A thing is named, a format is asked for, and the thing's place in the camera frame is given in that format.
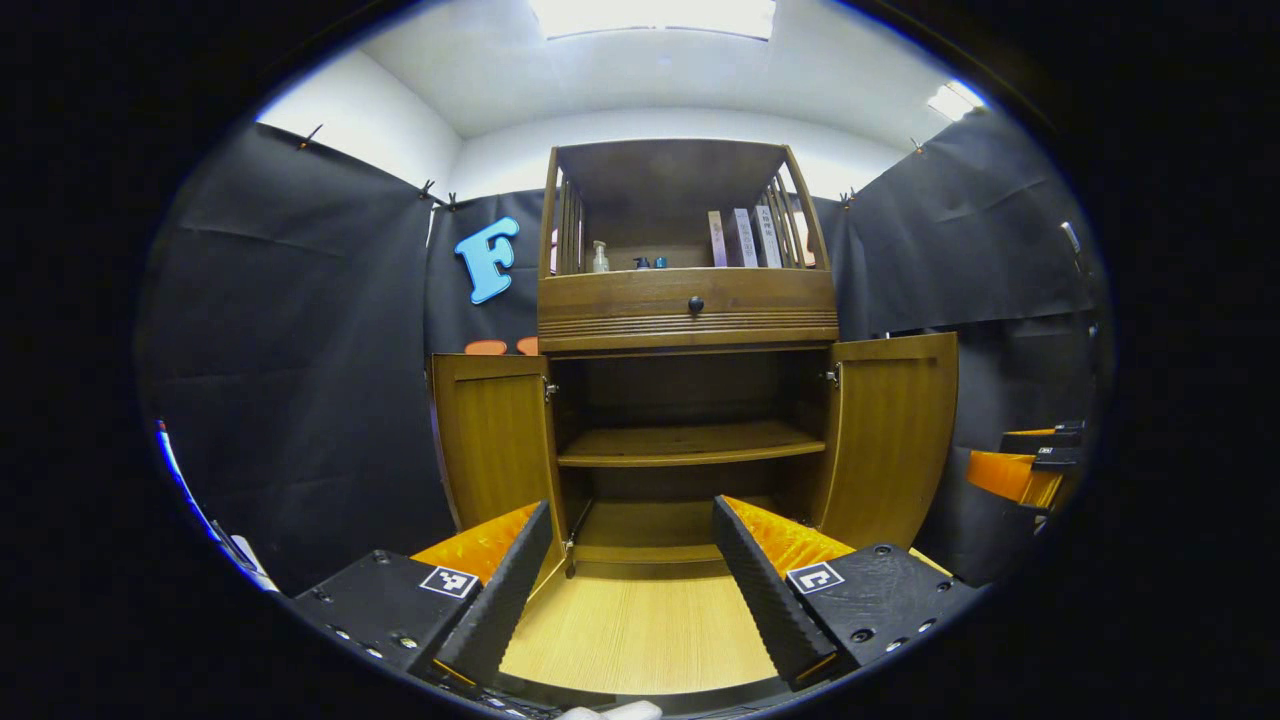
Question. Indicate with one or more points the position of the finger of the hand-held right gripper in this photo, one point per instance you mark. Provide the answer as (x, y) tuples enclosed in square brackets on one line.
[(1005, 475), (1045, 440)]

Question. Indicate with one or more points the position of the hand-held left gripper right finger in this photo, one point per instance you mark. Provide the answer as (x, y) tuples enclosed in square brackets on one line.
[(765, 600)]

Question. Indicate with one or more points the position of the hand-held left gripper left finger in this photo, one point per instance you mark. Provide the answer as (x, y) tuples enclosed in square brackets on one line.
[(500, 600)]

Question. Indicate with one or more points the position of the wooden cabinet door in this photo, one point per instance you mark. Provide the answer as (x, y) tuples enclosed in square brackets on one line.
[(495, 440), (890, 430)]

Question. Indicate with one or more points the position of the wooden double-door shoe cabinet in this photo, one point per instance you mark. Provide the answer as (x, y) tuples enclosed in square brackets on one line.
[(690, 445)]

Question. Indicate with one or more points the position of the white soft object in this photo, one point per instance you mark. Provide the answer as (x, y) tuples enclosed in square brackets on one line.
[(610, 712)]

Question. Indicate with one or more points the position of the black backdrop cloth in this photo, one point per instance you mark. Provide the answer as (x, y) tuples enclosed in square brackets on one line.
[(300, 350)]

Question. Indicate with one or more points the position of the small ceiling light panel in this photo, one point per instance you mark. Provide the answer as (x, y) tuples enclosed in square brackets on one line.
[(955, 100)]

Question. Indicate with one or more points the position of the clear pump bottle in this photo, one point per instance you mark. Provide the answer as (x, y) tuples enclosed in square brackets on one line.
[(600, 260)]

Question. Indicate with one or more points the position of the small blue items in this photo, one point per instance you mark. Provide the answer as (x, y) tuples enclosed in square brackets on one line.
[(650, 263)]

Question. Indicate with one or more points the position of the pink shelf book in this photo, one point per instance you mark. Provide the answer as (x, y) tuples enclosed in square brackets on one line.
[(717, 240)]

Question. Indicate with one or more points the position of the large ceiling light panel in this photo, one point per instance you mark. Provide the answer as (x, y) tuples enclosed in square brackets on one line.
[(650, 15)]

